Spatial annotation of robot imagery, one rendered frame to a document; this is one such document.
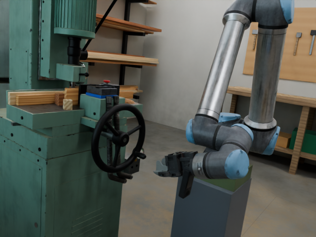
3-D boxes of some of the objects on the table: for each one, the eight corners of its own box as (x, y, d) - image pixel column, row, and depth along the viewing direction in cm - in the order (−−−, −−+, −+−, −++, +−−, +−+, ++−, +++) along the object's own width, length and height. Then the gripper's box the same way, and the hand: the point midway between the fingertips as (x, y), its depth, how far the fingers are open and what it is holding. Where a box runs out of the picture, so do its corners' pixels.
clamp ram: (88, 107, 123) (89, 86, 121) (77, 104, 127) (78, 84, 125) (104, 106, 130) (105, 86, 128) (93, 103, 134) (95, 83, 132)
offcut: (72, 110, 116) (72, 100, 116) (64, 109, 115) (64, 100, 114) (70, 108, 119) (71, 98, 119) (62, 108, 118) (63, 98, 117)
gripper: (201, 149, 103) (158, 153, 117) (188, 154, 97) (143, 157, 110) (206, 172, 103) (161, 173, 117) (193, 179, 96) (147, 179, 110)
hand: (156, 172), depth 113 cm, fingers closed
